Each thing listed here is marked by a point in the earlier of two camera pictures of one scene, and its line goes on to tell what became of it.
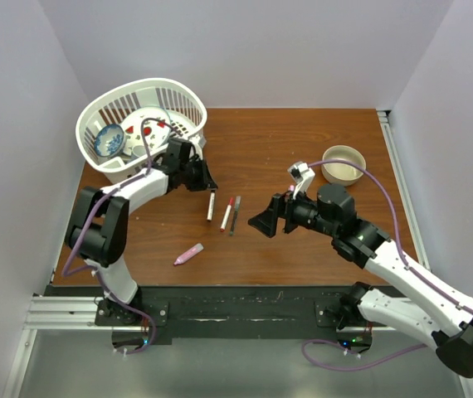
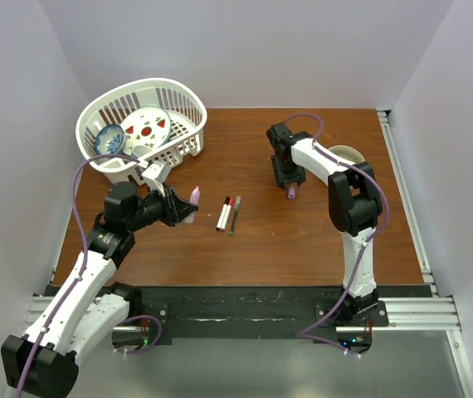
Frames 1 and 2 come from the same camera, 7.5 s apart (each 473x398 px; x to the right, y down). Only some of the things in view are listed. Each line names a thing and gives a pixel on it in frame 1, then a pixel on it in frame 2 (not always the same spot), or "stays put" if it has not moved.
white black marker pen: x=211 y=206 to x=222 y=215
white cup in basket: x=138 y=150 stays put
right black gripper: x=265 y=221 to x=299 y=176
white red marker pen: x=226 y=214 stays put
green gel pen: x=237 y=203 stays put
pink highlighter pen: x=197 y=249 to x=194 y=199
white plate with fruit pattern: x=155 y=131 stays put
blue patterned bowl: x=109 y=140 stays put
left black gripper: x=206 y=181 to x=175 y=208
